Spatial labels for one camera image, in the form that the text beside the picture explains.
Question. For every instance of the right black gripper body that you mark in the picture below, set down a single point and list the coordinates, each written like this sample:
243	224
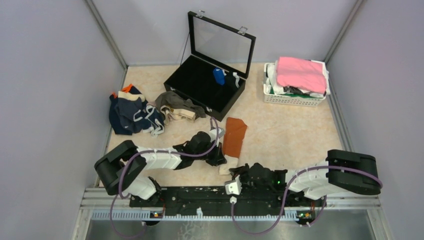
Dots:
246	180

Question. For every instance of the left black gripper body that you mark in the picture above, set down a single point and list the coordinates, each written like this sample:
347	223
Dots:
212	157

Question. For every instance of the orange underwear white waistband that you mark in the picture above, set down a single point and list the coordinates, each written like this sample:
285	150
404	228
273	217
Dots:
235	130

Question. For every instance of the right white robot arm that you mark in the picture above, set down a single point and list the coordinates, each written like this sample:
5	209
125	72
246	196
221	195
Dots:
341	171

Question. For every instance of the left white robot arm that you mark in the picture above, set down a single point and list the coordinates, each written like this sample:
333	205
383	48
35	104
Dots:
120	170

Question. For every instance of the olive beige underwear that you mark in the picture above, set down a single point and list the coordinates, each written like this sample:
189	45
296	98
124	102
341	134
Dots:
174	108

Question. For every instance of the black white rolled underwear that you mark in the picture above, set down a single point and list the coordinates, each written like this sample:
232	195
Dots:
232	80

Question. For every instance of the blue rolled underwear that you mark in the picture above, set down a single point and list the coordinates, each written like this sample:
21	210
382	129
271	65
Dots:
219	76

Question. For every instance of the black box glass lid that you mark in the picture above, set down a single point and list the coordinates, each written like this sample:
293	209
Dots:
212	45

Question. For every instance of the navy blue clothes pile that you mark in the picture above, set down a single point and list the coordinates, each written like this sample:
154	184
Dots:
130	113

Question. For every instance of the white plastic basket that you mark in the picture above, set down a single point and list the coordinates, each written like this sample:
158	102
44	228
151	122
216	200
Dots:
291	99

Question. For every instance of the white clothes in basket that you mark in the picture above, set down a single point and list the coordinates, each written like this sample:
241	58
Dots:
289	90

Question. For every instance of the pink folded cloth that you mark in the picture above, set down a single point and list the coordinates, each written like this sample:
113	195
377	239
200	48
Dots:
302	74

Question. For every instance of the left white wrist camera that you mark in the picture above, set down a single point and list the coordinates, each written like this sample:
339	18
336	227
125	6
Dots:
217	132

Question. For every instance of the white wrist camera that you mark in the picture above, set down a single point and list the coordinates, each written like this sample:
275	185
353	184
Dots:
233	188
217	132

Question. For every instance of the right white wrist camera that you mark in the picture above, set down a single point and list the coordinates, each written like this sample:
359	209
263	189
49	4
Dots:
233	188

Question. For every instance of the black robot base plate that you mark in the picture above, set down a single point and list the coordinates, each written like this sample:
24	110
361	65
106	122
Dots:
213	201

